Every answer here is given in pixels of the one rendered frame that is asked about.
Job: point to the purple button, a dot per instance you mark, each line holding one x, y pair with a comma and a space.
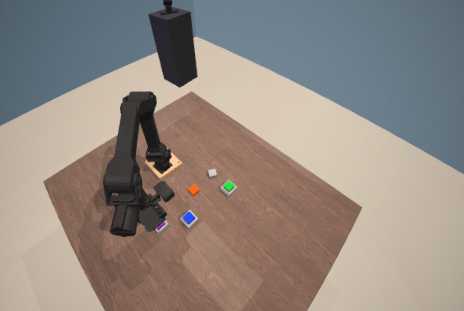
162, 227

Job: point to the green button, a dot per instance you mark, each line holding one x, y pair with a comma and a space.
229, 188

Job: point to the blue button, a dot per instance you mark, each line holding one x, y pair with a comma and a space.
189, 219

